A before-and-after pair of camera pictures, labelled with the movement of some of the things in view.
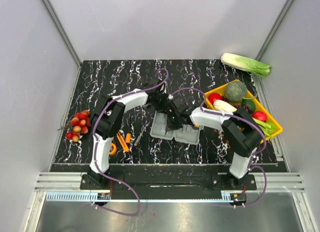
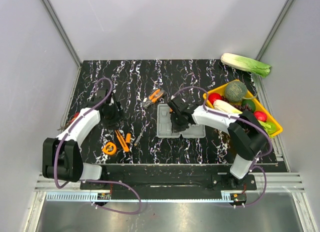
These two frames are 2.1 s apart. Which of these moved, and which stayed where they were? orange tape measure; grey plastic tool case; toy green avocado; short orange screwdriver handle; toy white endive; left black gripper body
Moved: grey plastic tool case; left black gripper body
Stayed: short orange screwdriver handle; toy white endive; toy green avocado; orange tape measure
